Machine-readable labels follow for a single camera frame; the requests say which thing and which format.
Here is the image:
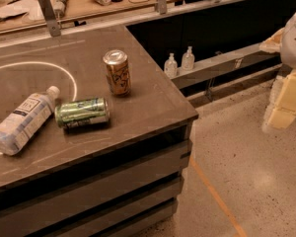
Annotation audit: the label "white paper sheets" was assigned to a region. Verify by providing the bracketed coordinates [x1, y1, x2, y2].
[0, 0, 38, 22]

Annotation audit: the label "right sanitizer bottle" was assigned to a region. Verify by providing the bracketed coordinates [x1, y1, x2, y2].
[182, 46, 194, 71]

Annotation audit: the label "clear plastic water bottle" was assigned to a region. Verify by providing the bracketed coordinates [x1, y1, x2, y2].
[0, 86, 60, 156]

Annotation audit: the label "dark counter cabinet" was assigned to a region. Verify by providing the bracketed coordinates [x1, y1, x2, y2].
[0, 24, 199, 237]

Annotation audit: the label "sanitizer bottle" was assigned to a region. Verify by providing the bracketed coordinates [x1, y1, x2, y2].
[164, 53, 178, 78]
[182, 46, 194, 71]

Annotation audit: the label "orange soda can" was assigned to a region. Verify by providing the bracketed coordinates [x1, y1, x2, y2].
[103, 49, 131, 96]

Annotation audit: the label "green soda can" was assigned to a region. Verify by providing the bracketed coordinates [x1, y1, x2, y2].
[54, 98, 110, 129]

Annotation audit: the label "left sanitizer bottle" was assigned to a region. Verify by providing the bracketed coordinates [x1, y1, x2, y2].
[164, 53, 178, 78]

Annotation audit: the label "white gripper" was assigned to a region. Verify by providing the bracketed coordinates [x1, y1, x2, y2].
[259, 12, 296, 132]

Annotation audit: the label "left metal bracket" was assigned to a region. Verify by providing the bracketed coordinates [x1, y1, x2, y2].
[37, 0, 61, 37]

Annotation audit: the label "dark cylindrical tool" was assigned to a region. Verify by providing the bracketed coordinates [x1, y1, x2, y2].
[53, 0, 68, 18]

